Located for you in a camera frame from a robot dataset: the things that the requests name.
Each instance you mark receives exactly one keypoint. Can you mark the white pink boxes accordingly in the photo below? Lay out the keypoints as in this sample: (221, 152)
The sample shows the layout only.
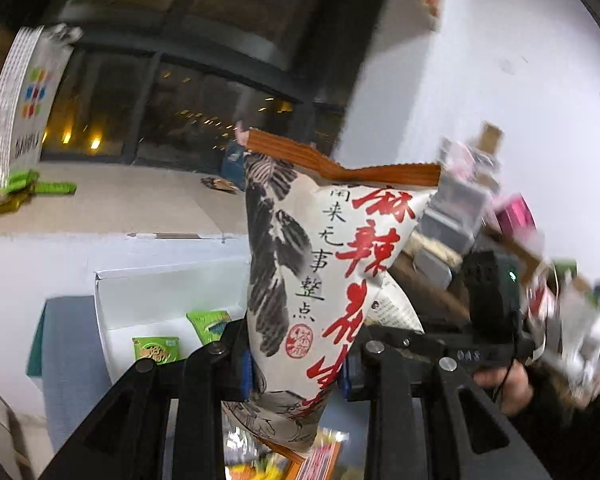
(467, 162)

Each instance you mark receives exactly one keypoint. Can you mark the blue carton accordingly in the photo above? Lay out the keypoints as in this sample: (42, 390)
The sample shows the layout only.
(234, 160)

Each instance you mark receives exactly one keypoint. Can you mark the dark window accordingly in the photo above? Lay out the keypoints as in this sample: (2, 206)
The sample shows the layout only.
(205, 85)

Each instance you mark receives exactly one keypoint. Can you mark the long green snack packet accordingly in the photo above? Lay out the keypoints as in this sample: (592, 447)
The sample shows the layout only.
(55, 188)

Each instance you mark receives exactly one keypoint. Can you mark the wooden block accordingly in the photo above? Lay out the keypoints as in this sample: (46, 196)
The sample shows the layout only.
(430, 285)

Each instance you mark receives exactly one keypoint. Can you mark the white red-print snack bag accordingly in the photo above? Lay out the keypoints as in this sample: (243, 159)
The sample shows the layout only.
(290, 260)

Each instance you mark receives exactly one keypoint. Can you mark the pile of assorted snack packets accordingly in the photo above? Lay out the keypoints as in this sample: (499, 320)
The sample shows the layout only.
(325, 455)

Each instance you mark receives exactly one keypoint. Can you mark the white shopping bag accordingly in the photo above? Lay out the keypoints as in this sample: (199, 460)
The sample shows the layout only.
(30, 110)

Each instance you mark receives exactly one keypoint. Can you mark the person's right hand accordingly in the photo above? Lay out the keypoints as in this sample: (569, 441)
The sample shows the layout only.
(507, 385)

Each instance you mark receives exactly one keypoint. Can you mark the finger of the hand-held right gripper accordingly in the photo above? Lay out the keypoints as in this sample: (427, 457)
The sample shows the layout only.
(405, 339)

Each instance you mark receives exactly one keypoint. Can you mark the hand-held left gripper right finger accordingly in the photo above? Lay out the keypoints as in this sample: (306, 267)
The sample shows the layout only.
(348, 377)

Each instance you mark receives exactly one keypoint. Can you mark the clear plastic drawers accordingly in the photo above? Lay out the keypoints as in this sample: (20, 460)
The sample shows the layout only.
(452, 210)

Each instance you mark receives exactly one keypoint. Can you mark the brown crumpled packet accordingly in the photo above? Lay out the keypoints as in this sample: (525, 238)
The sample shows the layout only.
(220, 184)

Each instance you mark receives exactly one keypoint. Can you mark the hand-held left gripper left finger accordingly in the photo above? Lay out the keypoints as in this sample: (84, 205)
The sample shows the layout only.
(246, 375)

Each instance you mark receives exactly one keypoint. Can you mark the yellow snack packet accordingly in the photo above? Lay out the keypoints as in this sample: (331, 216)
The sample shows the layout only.
(7, 204)

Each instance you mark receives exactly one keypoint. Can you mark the pink box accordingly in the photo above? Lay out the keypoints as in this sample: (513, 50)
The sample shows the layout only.
(516, 215)

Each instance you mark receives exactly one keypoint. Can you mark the grey-blue panel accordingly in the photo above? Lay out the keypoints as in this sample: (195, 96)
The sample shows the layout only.
(70, 370)

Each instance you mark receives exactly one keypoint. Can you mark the small cardboard box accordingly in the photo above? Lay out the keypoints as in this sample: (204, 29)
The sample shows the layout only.
(492, 136)

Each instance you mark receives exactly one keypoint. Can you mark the white cardboard box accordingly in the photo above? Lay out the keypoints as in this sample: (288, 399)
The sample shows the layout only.
(155, 295)

